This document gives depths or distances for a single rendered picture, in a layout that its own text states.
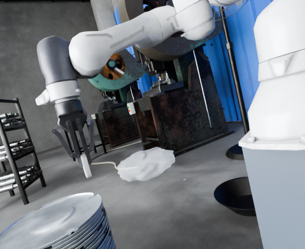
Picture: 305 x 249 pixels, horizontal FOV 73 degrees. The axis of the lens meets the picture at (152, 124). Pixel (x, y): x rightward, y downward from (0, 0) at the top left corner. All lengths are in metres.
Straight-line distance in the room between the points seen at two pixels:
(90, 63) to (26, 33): 6.83
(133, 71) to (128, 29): 3.06
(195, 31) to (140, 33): 0.19
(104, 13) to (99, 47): 5.53
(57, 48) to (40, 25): 6.82
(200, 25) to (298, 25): 0.36
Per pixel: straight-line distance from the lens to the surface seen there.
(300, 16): 0.45
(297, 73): 0.43
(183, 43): 2.04
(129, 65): 3.68
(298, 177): 0.45
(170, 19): 0.77
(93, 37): 0.59
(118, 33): 0.62
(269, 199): 0.50
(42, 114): 6.83
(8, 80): 7.02
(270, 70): 0.44
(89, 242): 0.62
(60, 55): 0.65
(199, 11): 0.75
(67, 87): 0.63
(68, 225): 0.64
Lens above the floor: 0.57
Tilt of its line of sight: 6 degrees down
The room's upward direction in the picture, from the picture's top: 15 degrees counter-clockwise
